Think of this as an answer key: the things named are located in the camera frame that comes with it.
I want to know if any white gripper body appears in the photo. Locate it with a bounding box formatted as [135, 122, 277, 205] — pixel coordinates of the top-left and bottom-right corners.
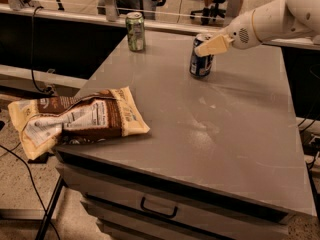
[224, 10, 261, 50]

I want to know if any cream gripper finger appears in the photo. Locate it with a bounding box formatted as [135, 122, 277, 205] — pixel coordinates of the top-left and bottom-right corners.
[194, 34, 233, 57]

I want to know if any blue pepsi can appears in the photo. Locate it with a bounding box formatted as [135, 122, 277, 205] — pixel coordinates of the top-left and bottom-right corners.
[189, 33, 214, 78]

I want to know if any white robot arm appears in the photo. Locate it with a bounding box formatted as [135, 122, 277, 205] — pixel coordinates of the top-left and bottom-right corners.
[194, 0, 320, 57]

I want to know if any green soda can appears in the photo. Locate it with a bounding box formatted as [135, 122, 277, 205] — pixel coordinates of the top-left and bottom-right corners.
[125, 12, 145, 52]

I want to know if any brown chip bag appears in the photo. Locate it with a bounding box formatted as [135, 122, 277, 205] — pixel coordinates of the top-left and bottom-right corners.
[8, 87, 149, 160]

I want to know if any black office chair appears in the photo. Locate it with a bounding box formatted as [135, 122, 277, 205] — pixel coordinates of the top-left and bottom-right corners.
[190, 0, 227, 21]

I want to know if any grey top drawer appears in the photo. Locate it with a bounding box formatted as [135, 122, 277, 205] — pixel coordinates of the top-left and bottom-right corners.
[57, 163, 288, 240]

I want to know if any grey drawer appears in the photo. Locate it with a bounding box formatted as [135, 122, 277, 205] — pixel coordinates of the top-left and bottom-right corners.
[80, 197, 234, 240]
[57, 163, 288, 240]

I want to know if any grey lower drawer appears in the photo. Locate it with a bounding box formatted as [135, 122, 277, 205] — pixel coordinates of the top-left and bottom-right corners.
[80, 197, 234, 240]

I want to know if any black table leg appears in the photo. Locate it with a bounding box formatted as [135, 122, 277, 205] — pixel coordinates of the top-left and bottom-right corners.
[35, 177, 64, 240]

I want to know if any grey metal railing post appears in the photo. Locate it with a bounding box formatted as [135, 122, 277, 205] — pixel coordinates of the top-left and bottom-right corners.
[103, 0, 119, 22]
[223, 0, 241, 27]

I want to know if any black hanging cable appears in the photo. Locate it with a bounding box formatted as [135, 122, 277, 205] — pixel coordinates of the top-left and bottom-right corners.
[30, 5, 56, 96]

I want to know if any black drawer handle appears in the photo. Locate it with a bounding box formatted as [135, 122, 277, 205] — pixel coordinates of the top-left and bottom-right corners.
[140, 197, 178, 219]

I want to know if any black cable on floor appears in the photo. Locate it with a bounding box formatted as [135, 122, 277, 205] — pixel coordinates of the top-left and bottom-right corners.
[0, 143, 62, 240]

